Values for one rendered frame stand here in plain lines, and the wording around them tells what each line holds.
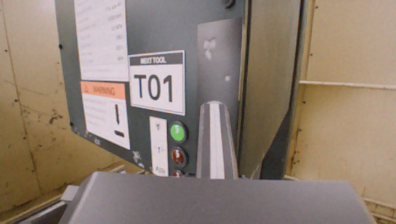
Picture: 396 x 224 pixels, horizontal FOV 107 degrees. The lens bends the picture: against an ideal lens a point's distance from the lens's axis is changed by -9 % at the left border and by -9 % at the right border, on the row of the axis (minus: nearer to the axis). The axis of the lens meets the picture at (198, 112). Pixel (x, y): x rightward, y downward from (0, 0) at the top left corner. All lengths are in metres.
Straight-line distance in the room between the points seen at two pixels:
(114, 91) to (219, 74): 0.19
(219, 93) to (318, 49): 1.05
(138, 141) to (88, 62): 0.18
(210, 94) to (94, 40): 0.24
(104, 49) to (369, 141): 1.27
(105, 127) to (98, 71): 0.10
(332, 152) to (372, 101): 0.35
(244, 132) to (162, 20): 0.15
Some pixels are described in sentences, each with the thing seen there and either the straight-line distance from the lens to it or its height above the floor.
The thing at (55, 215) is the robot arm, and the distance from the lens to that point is 0.44.
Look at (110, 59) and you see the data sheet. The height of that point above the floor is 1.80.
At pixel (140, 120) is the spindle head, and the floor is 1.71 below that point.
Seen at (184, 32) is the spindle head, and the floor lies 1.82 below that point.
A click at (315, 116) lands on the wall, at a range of 1.20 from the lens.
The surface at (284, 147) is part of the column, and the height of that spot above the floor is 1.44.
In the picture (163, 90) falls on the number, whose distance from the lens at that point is 0.20.
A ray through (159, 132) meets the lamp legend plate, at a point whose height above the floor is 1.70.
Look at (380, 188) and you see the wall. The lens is 1.40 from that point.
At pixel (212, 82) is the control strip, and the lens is 0.16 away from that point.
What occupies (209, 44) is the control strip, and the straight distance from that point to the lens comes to 0.17.
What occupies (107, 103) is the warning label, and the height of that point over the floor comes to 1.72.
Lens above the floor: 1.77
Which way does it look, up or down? 13 degrees down
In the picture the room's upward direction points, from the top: 1 degrees clockwise
